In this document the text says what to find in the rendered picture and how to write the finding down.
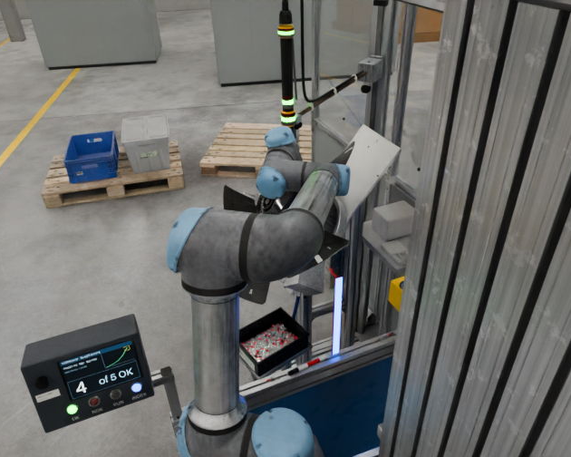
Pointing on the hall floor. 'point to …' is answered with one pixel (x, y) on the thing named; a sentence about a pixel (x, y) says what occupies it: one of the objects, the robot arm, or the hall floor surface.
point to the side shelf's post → (386, 304)
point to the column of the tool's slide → (383, 137)
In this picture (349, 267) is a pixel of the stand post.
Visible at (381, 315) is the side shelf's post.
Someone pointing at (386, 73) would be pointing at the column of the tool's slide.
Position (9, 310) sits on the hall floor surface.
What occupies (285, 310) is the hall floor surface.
